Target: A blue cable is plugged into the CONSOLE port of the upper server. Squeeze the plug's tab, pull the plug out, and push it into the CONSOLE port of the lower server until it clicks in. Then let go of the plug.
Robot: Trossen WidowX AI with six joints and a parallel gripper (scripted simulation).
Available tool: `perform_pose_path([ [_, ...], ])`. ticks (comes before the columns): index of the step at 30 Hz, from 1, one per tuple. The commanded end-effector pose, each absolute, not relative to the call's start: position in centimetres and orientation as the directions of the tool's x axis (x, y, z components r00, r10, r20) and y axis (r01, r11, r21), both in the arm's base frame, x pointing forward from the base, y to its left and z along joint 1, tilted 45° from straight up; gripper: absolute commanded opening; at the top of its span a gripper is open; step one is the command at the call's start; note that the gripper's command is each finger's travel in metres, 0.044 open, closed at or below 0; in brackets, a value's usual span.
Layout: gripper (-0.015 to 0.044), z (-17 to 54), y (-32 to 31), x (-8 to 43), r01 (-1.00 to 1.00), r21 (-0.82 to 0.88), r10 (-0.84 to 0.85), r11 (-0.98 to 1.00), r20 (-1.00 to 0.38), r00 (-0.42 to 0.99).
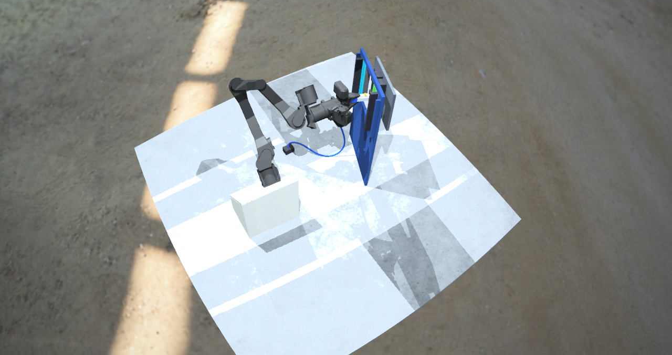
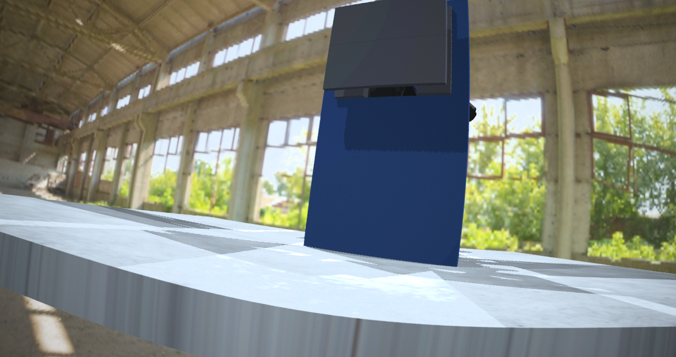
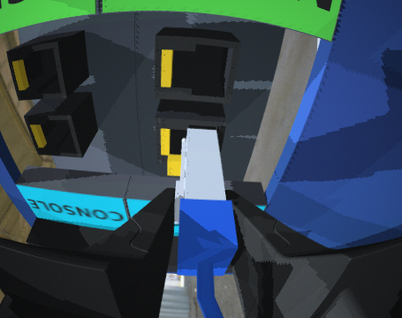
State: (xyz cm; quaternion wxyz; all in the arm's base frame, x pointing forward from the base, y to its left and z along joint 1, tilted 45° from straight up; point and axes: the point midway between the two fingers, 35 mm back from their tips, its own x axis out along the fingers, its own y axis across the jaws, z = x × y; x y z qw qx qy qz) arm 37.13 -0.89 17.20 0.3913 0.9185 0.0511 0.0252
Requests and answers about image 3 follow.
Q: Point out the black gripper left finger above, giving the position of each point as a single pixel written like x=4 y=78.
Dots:
x=121 y=275

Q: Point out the blue network cable with white plug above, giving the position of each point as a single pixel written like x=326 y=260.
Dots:
x=206 y=232

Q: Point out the blue flat panel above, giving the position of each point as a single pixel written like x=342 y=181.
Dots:
x=116 y=84

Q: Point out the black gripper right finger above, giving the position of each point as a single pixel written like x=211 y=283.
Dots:
x=281 y=274

